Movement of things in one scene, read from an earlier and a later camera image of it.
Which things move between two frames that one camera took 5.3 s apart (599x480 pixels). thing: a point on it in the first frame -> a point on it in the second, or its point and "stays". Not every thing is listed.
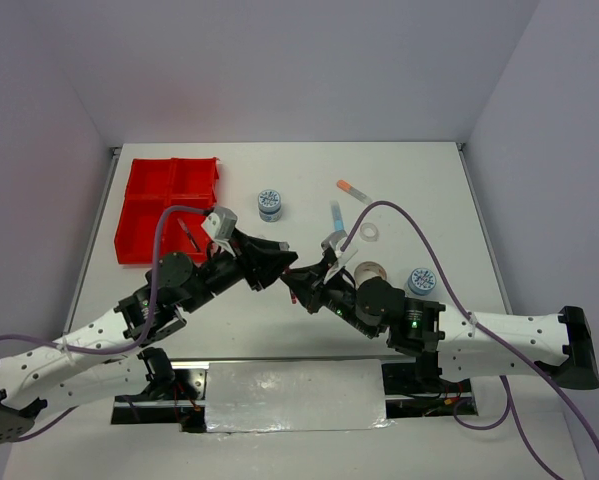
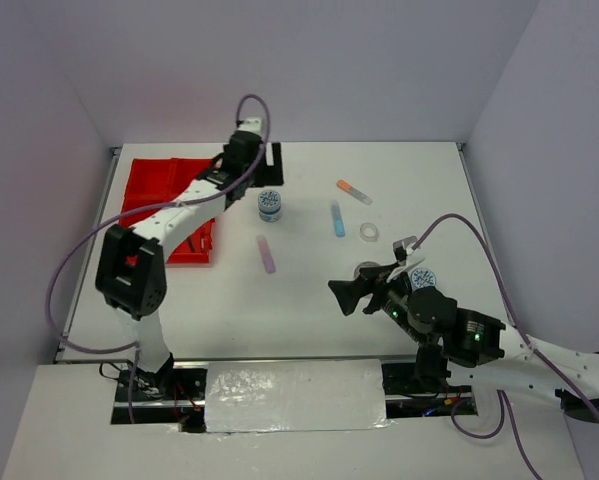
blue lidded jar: (421, 281) stays
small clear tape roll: (369, 232) stays
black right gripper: (303, 280) -> (371, 280)
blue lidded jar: (269, 205) stays
